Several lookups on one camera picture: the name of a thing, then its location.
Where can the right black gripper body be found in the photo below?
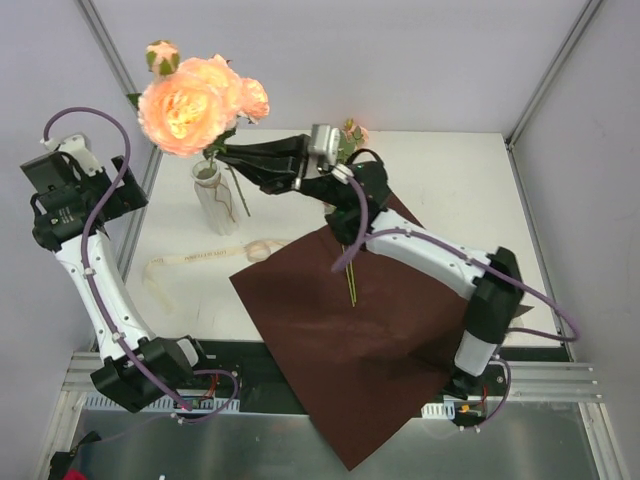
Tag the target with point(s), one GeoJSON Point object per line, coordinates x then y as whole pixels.
{"type": "Point", "coordinates": [293, 168]}

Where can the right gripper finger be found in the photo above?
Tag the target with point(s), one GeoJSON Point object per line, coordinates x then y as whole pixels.
{"type": "Point", "coordinates": [283, 154]}
{"type": "Point", "coordinates": [272, 176]}

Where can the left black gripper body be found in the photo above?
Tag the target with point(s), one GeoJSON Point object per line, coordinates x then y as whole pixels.
{"type": "Point", "coordinates": [130, 185]}

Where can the white ribbed ceramic vase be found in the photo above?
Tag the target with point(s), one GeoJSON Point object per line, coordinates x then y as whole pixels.
{"type": "Point", "coordinates": [215, 197]}

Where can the cream printed ribbon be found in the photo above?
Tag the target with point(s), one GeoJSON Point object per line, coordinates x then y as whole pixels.
{"type": "Point", "coordinates": [254, 252]}

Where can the red wrapping paper sheet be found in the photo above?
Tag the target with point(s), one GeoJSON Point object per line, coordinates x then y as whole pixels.
{"type": "Point", "coordinates": [362, 361]}

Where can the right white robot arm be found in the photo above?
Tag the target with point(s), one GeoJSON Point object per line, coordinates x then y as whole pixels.
{"type": "Point", "coordinates": [362, 220]}

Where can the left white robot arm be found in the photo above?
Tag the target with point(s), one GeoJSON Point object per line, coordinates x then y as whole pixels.
{"type": "Point", "coordinates": [138, 367]}

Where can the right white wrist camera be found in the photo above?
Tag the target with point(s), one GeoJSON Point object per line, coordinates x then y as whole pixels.
{"type": "Point", "coordinates": [322, 150]}

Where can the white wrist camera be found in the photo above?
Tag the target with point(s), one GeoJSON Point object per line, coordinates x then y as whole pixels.
{"type": "Point", "coordinates": [322, 150]}
{"type": "Point", "coordinates": [78, 146]}

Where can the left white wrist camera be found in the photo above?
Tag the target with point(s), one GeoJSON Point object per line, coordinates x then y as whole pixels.
{"type": "Point", "coordinates": [78, 146]}

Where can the left aluminium frame post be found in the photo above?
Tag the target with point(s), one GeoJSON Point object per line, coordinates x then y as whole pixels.
{"type": "Point", "coordinates": [98, 28]}

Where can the aluminium frame post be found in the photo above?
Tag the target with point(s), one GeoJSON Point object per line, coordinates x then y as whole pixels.
{"type": "Point", "coordinates": [576, 32]}
{"type": "Point", "coordinates": [98, 28]}

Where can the right aluminium frame post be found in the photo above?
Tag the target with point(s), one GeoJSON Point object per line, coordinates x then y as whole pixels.
{"type": "Point", "coordinates": [576, 32]}

